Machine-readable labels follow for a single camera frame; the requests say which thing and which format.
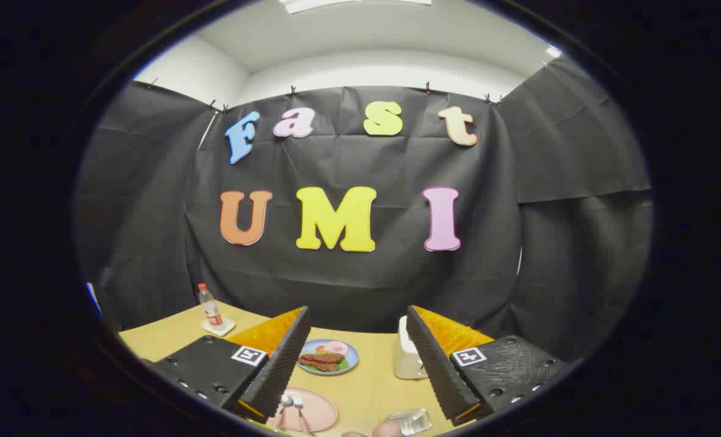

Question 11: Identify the green lettuce leaf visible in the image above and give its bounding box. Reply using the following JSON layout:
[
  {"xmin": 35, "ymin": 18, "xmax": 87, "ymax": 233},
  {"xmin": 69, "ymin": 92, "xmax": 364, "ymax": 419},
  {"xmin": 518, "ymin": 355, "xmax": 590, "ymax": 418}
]
[{"xmin": 312, "ymin": 345, "xmax": 350, "ymax": 372}]

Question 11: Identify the white toaster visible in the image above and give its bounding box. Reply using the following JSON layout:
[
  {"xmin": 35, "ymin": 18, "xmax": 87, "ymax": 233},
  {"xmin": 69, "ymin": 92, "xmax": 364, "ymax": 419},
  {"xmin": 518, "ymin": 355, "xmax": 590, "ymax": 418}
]
[{"xmin": 394, "ymin": 316, "xmax": 428, "ymax": 380}]

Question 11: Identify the pink plate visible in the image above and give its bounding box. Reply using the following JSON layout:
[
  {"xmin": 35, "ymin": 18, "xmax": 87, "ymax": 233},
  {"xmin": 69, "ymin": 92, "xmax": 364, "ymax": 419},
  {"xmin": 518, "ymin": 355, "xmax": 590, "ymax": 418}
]
[{"xmin": 269, "ymin": 387, "xmax": 339, "ymax": 433}]

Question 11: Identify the clear wire cutlery rack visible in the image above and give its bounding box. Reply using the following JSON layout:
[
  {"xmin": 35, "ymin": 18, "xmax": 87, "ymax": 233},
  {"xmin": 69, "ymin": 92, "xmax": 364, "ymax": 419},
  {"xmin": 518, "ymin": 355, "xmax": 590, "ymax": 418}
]
[{"xmin": 387, "ymin": 408, "xmax": 433, "ymax": 436}]

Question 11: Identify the spoon with red checked handle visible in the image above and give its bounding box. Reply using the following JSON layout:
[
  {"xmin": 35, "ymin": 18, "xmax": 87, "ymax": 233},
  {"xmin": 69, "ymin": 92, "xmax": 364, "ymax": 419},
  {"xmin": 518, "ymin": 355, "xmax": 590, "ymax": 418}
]
[{"xmin": 272, "ymin": 395, "xmax": 293, "ymax": 430}]

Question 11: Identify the white square coaster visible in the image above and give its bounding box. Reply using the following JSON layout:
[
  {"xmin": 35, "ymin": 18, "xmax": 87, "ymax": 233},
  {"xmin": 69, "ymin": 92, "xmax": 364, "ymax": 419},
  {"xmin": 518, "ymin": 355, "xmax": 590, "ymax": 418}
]
[{"xmin": 200, "ymin": 317, "xmax": 237, "ymax": 337}]

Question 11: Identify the blue plate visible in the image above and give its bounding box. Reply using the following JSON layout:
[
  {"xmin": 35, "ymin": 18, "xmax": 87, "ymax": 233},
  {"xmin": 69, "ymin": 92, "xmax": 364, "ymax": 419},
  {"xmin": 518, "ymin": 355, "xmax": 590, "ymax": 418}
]
[{"xmin": 298, "ymin": 339, "xmax": 360, "ymax": 376}]

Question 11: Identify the fork with red checked handle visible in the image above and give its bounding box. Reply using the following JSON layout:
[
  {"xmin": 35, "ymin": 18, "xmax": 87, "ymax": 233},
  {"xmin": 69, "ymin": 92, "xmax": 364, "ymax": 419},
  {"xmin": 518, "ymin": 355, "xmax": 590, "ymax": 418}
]
[{"xmin": 293, "ymin": 396, "xmax": 310, "ymax": 435}]

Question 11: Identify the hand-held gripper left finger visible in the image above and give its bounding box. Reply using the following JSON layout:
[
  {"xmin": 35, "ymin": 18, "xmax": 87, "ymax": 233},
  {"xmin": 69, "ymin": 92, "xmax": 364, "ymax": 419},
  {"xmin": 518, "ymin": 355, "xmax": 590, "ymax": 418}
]
[{"xmin": 148, "ymin": 305, "xmax": 313, "ymax": 425}]

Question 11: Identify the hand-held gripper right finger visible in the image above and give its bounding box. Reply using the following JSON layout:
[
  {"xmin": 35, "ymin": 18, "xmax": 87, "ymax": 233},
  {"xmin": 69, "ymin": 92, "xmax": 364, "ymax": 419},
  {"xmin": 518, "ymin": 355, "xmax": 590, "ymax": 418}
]
[{"xmin": 405, "ymin": 305, "xmax": 580, "ymax": 427}]

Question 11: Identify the clear water bottle red cap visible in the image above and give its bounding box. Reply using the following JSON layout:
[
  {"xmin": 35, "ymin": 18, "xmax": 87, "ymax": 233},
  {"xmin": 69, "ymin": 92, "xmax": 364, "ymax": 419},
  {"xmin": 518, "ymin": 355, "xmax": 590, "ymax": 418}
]
[{"xmin": 198, "ymin": 283, "xmax": 224, "ymax": 328}]

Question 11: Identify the ceiling light panel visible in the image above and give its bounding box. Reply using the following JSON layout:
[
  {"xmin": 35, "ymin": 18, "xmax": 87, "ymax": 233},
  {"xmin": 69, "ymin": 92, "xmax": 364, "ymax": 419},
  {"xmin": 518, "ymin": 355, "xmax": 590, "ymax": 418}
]
[{"xmin": 279, "ymin": 0, "xmax": 432, "ymax": 14}]

